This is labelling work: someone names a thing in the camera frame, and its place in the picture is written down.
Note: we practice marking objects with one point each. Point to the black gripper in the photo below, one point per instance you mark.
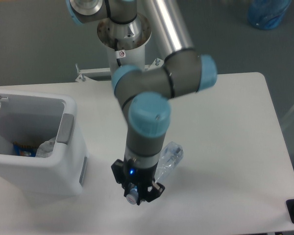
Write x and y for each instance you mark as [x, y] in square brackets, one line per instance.
[128, 174]

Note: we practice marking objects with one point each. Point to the clear plastic water bottle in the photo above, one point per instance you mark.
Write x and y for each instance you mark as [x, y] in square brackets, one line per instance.
[170, 157]

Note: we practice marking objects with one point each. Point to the clear plastic bag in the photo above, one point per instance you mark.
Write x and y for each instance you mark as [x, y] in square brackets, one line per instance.
[46, 148]

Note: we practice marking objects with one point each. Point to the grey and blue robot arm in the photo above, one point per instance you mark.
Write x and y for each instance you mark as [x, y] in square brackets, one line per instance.
[144, 95]

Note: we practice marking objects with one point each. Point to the white trash can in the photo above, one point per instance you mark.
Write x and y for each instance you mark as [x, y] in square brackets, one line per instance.
[31, 118]

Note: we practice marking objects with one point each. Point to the blue snack wrapper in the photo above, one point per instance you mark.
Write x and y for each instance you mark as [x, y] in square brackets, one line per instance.
[25, 150]

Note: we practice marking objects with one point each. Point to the white pedestal base frame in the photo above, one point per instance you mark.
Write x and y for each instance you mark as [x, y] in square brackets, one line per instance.
[104, 74]

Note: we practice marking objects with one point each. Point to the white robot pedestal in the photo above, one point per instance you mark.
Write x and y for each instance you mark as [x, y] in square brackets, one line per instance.
[125, 43]

